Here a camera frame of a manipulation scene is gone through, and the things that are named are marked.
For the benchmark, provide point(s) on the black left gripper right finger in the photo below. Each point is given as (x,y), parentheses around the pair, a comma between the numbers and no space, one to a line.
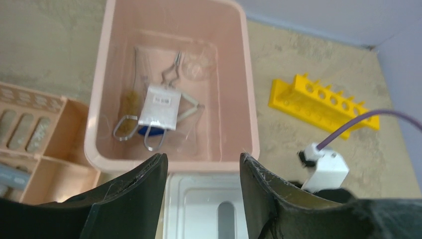
(277,209)

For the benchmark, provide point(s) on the yellow test tube rack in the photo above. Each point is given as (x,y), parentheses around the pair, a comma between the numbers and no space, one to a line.
(314,103)

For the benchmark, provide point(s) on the graduated cylinder with blue base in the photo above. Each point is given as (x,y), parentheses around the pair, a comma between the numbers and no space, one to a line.
(154,131)

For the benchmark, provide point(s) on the pink plastic bin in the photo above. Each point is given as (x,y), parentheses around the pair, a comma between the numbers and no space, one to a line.
(173,77)

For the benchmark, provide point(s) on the small white sachet packet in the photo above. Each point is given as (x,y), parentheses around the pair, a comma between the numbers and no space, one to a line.
(161,107)

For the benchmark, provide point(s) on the orange plastic file organizer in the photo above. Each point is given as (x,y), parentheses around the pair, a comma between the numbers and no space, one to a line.
(42,155)

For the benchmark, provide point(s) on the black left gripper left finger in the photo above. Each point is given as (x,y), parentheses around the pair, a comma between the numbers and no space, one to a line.
(126,207)

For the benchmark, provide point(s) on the white plastic bin lid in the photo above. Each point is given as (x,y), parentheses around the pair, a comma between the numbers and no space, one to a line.
(204,206)

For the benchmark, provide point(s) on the clear glass beaker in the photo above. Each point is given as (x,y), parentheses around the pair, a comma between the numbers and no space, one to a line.
(199,63)

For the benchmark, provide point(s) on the metal crucible tongs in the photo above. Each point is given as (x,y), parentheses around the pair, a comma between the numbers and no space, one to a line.
(144,80)

